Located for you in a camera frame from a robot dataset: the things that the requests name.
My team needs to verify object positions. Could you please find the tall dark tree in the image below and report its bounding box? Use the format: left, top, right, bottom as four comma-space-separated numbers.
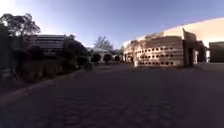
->
0, 13, 42, 38

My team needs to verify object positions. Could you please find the pale kerb strip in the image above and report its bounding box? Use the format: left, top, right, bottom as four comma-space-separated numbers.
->
0, 68, 85, 107

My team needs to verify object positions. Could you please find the distant tree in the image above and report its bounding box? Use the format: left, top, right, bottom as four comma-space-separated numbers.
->
93, 35, 115, 52

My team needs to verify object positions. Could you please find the pale large building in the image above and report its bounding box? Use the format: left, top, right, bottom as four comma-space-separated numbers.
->
163, 17, 224, 64

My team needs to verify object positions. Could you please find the small white building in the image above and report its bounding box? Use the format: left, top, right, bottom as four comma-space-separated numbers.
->
89, 46, 113, 63

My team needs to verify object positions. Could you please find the brick building with holes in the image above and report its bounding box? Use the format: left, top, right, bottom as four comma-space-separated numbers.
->
122, 28, 208, 69

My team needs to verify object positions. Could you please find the dark brick paved ground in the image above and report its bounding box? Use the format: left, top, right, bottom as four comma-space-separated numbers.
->
0, 62, 224, 128

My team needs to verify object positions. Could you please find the building with flat roof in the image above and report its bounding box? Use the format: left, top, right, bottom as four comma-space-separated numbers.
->
28, 33, 70, 58

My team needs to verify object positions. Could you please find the row of dark bushes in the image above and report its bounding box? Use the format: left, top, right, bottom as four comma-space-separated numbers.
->
9, 39, 94, 83

